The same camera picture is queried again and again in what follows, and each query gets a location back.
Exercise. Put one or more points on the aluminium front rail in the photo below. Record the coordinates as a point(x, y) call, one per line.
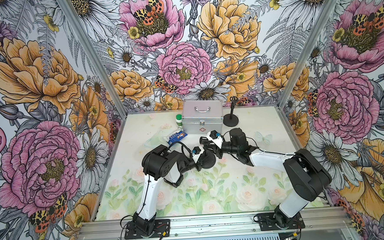
point(320, 218)

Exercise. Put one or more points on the clear plastic bag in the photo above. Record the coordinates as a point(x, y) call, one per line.
point(159, 138)

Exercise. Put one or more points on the black round stand base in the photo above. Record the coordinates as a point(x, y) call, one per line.
point(230, 120)

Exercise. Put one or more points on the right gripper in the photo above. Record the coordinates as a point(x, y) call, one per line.
point(219, 154)

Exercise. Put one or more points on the black stand pole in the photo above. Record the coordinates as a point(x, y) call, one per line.
point(206, 144)

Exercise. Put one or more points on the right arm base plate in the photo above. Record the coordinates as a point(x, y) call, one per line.
point(271, 221)

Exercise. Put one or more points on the green capped white bottle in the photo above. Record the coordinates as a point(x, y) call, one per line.
point(179, 118)

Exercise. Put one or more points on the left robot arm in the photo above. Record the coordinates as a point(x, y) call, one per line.
point(162, 165)

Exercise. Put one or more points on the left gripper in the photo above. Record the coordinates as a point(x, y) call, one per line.
point(199, 166)

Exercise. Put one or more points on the silver aluminium first aid case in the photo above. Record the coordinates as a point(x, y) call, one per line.
point(201, 117)

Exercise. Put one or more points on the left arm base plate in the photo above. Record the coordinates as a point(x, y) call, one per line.
point(149, 229)

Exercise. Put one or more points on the blue snack packet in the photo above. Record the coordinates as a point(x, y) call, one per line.
point(176, 136)

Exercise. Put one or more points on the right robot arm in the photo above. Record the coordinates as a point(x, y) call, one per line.
point(307, 176)

